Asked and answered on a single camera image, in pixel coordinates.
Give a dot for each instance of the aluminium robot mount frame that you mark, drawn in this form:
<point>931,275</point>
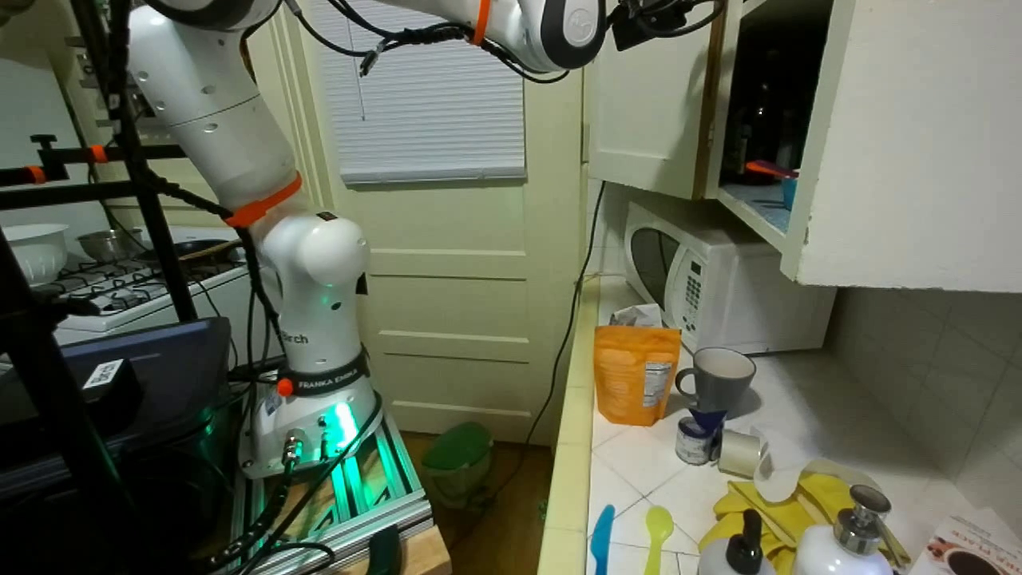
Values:
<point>356,501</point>

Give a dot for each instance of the small teal container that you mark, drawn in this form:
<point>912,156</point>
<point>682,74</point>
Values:
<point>791,194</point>

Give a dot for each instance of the yellow rubber gloves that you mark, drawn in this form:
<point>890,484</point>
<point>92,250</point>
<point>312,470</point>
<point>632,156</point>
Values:
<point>793,523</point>

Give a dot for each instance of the blue case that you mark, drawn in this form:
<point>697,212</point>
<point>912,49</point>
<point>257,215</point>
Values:
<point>171,372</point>

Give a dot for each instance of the orange snack bag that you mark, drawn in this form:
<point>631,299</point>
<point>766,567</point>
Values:
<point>632,372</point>

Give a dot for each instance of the printed book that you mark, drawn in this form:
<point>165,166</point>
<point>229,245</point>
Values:
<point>974,547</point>

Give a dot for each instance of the white panelled door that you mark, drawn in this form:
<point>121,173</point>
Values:
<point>458,299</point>

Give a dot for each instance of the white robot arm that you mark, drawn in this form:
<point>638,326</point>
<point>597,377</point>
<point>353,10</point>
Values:
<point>308,275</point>

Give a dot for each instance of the white round lid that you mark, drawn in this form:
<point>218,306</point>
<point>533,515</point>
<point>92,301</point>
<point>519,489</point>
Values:
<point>776,487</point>

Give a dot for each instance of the grey ceramic mug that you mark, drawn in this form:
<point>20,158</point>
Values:
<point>723,377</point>

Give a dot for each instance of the crumpled grey white bag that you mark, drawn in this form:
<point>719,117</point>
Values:
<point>638,315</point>

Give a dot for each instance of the white microwave oven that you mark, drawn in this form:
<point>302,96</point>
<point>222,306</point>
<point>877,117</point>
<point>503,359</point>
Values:
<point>734,289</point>

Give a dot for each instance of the black tripod stand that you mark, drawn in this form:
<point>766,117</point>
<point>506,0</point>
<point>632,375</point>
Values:
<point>148,212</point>

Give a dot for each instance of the orange plastic item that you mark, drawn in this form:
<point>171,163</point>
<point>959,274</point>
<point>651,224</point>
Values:
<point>766,166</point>

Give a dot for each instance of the green plastic spoon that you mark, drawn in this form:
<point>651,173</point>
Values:
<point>654,531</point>

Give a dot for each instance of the white gas stove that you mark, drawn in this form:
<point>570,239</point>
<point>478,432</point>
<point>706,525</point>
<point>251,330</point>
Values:
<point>139,291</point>

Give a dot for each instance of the white window blind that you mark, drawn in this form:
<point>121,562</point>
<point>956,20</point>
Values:
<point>426,108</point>

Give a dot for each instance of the small white blue can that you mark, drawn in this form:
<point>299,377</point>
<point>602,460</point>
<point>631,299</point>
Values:
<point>697,438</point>

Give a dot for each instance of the bottle with black pump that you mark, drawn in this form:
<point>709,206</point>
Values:
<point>739,554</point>

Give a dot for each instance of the black box with label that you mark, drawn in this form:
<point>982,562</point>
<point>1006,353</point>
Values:
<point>105,388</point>

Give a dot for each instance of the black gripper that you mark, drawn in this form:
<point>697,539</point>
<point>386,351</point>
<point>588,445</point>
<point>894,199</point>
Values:
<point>658,16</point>

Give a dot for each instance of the white wall cabinet door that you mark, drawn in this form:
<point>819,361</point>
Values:
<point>927,138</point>

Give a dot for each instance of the white soap pump bottle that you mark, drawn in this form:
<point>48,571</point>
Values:
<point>848,547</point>

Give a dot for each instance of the white shelf board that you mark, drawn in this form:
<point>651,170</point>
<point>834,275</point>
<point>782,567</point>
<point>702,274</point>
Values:
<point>648,117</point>

